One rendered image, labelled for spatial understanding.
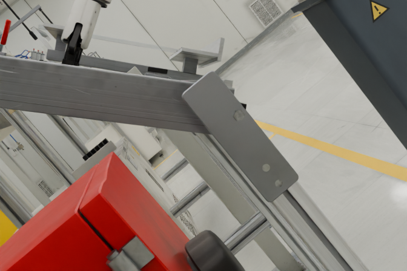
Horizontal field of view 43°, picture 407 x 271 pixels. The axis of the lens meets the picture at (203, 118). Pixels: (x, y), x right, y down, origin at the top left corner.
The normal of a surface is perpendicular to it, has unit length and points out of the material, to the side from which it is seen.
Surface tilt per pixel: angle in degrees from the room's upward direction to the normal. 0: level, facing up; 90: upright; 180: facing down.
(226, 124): 90
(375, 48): 90
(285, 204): 90
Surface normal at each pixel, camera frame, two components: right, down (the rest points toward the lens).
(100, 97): 0.13, 0.07
